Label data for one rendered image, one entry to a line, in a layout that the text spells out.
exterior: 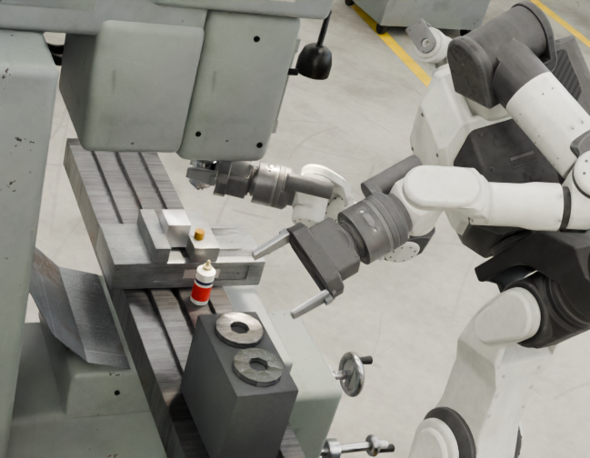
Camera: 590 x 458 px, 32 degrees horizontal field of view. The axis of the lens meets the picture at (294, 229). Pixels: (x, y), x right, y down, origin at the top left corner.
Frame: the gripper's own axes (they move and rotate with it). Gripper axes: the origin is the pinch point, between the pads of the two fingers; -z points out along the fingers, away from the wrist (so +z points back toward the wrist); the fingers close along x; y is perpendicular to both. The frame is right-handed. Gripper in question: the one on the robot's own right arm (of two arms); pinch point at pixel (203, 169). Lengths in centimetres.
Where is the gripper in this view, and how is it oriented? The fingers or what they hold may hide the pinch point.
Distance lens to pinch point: 210.0
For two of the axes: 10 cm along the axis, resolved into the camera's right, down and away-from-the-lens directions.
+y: -2.3, 8.2, 5.3
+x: -0.6, 5.3, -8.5
